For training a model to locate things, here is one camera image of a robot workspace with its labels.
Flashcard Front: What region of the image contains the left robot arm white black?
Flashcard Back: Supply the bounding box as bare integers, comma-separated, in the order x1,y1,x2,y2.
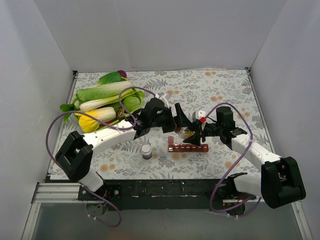
54,98,192,200

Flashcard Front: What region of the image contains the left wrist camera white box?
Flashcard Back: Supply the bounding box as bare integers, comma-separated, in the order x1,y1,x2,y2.
159,92,173,108

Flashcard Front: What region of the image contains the dark green leaf vegetable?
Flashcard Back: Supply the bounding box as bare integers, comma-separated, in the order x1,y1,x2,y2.
97,72,126,86

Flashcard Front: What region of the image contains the green leafy herb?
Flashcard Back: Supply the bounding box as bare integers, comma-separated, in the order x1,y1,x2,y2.
59,103,75,123

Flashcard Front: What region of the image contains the clear bottle of yellow capsules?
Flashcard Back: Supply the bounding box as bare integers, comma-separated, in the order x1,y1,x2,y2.
177,127,195,140

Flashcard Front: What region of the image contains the large napa cabbage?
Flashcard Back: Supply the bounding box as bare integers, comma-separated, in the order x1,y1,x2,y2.
76,81,133,103

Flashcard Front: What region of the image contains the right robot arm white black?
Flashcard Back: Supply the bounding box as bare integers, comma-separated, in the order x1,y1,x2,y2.
177,103,306,209

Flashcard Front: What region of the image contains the purple onion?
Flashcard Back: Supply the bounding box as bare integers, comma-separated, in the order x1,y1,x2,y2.
117,70,127,78

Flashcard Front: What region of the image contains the red weekly pill organizer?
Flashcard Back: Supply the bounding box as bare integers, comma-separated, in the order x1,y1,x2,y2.
167,136,209,153

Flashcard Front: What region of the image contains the black base frame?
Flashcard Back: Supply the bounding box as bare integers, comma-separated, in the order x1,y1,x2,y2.
32,174,301,213

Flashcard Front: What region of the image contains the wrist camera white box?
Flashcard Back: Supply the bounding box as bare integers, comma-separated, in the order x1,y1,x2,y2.
192,110,206,124
159,92,173,108

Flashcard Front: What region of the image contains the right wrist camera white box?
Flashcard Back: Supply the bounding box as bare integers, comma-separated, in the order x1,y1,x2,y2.
192,110,206,124

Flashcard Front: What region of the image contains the green glass bottle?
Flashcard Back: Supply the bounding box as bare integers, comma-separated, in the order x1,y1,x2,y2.
115,108,129,120

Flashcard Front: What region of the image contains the white vitamin pill bottle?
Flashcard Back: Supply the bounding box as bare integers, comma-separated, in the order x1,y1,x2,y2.
141,144,152,160

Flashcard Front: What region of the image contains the yellow napa cabbage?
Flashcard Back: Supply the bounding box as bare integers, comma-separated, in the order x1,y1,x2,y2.
78,106,117,133

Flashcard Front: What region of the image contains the green plastic tray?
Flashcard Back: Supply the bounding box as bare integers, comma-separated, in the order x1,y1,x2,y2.
69,80,144,124

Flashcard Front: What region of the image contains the floral table mat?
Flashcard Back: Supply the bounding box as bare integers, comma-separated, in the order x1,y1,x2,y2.
49,69,280,180

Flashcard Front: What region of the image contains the round green cabbage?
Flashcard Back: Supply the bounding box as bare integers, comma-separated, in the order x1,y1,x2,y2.
122,95,142,113

